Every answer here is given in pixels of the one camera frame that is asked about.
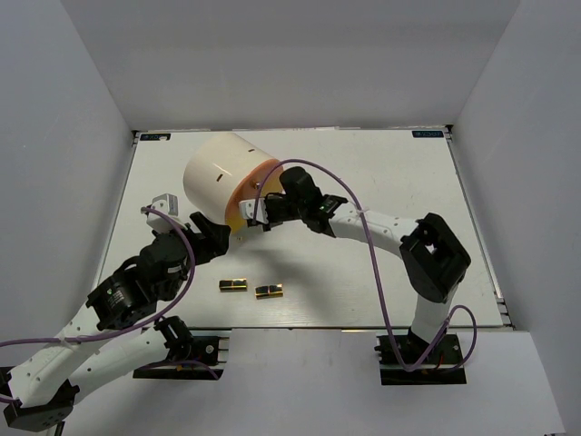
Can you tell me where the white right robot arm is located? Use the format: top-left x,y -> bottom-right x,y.
253,166 -> 471,362

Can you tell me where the left blue table sticker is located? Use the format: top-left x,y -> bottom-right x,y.
140,133 -> 172,141

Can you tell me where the yellow drawer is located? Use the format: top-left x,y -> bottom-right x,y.
225,202 -> 248,234

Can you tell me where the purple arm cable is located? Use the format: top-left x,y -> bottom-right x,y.
0,207 -> 197,405
253,158 -> 478,372

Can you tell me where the right blue table sticker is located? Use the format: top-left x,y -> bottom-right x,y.
411,130 -> 444,138

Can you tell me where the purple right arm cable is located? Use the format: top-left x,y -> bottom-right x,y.
253,158 -> 478,372

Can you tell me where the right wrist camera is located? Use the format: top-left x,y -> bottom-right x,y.
239,198 -> 269,227

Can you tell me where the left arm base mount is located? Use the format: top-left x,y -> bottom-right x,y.
133,316 -> 229,382

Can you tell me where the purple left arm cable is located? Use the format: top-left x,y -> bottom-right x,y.
0,207 -> 197,405

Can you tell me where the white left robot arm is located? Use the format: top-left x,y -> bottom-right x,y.
1,213 -> 231,432

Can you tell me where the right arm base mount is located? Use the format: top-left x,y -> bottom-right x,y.
374,333 -> 468,387

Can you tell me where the blue table sticker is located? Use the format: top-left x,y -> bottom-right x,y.
411,130 -> 444,138
140,133 -> 172,141

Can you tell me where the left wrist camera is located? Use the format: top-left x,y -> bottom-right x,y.
142,193 -> 185,233

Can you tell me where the orange top drawer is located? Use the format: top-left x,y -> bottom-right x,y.
226,159 -> 283,213

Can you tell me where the black gold lipstick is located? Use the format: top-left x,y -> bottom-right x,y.
219,279 -> 248,292
255,284 -> 283,300

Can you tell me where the cream cylindrical drawer organizer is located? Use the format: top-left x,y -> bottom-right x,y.
182,133 -> 276,225

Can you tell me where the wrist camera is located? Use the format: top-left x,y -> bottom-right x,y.
142,193 -> 185,233
239,198 -> 269,227

